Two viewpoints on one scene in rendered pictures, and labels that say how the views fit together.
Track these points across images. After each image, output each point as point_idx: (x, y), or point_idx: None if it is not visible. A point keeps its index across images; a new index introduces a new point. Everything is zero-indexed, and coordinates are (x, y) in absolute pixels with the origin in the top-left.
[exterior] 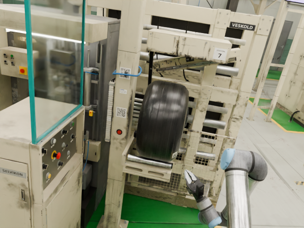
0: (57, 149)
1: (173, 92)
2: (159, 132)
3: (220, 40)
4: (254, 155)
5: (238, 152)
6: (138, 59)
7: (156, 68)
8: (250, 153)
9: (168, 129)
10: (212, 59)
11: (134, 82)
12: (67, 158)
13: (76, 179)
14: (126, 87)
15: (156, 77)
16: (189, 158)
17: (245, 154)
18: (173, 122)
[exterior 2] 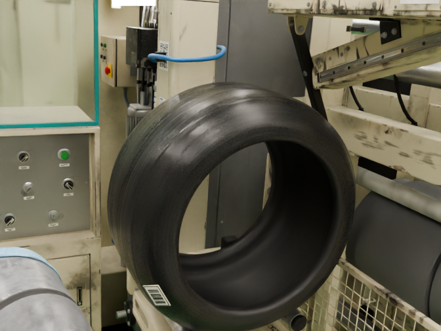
0: (2, 186)
1: (204, 100)
2: (118, 200)
3: None
4: (8, 306)
5: (0, 264)
6: (201, 24)
7: (317, 73)
8: (16, 291)
9: (126, 195)
10: (401, 8)
11: (185, 81)
12: (48, 225)
13: (63, 284)
14: (165, 91)
15: (365, 116)
16: None
17: (1, 282)
18: (138, 176)
